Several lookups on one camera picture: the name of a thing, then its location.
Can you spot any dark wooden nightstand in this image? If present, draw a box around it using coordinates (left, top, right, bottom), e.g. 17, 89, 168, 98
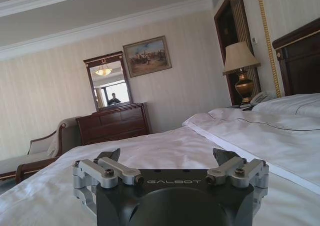
226, 104, 256, 111

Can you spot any white desk telephone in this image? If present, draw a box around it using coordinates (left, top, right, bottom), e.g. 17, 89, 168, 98
249, 91, 274, 106

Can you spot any white bed with sheets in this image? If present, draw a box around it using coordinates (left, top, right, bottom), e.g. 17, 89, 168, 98
0, 93, 320, 226

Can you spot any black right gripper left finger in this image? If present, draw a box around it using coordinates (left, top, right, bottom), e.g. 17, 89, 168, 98
71, 147, 144, 211

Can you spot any dark wooden headboard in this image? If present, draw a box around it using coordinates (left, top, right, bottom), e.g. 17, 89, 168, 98
271, 18, 320, 97

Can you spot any white pillow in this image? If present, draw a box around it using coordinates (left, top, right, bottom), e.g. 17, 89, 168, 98
251, 93, 320, 116

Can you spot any white folded duvet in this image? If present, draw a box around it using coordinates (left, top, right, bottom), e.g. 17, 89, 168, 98
181, 107, 320, 186

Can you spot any beige chaise lounge wooden frame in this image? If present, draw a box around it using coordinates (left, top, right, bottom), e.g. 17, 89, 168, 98
0, 117, 81, 185

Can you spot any brass table lamp beige shade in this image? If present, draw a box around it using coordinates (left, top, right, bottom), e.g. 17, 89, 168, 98
222, 41, 262, 105

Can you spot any wood framed mirror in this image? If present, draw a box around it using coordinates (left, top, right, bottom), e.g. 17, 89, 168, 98
83, 51, 135, 112

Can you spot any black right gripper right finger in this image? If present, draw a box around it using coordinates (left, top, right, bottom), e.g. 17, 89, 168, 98
206, 148, 270, 209

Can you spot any dark wooden dresser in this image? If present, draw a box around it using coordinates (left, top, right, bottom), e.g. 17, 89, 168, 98
75, 102, 153, 146

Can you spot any framed landscape painting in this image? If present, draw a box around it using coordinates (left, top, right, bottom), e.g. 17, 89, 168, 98
122, 35, 173, 78

